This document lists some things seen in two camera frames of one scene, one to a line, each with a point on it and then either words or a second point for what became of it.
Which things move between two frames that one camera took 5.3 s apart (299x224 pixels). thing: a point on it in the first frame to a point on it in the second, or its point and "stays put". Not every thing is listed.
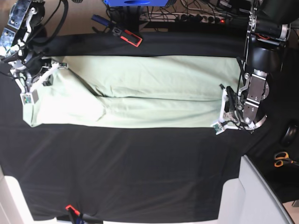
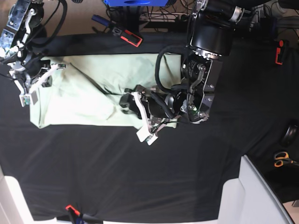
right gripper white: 219,127 to 145,134
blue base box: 136,3 stays put
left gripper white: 29,96 stays put
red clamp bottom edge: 69,206 stays put
